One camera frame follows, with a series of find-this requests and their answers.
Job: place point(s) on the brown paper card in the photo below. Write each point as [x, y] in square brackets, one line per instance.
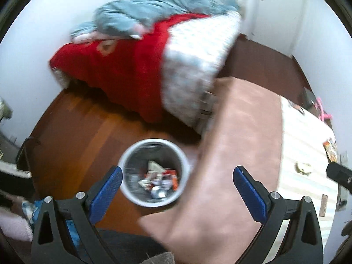
[323, 205]

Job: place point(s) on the black fuzzy trousers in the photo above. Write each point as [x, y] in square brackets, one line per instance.
[131, 248]

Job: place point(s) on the white power strip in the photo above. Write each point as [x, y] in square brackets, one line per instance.
[343, 192]

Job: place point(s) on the bed with checkered sheet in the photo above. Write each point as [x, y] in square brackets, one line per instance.
[195, 52]

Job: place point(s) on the blue red milk carton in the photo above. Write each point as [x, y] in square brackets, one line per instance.
[149, 177]

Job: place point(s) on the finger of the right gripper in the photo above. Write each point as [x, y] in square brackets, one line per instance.
[334, 171]

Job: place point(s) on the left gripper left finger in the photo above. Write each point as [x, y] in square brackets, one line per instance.
[52, 242]

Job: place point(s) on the orange snack wrapper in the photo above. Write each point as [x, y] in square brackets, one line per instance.
[330, 147]

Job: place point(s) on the pink table cloth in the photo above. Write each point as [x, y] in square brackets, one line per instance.
[210, 223]

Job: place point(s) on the pink panther plush toy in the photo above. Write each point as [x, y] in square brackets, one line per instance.
[322, 114]

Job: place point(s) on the white door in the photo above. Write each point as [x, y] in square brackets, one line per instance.
[277, 24]

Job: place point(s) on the white round trash bin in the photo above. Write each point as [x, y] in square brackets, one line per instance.
[134, 164]

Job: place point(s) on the teal blue duvet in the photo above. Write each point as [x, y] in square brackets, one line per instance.
[134, 18]

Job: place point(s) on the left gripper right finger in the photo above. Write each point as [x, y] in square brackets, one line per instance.
[302, 242]

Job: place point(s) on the crushed red soda can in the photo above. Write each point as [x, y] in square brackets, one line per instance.
[158, 192]

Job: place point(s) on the striped cream table cloth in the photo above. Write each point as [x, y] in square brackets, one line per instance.
[298, 136]

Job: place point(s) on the cardboard box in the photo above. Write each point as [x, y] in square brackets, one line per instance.
[308, 98]

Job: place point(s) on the white cookie wrapper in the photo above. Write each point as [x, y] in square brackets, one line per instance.
[153, 167]

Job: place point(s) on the red fleece blanket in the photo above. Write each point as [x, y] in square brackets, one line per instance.
[128, 71]

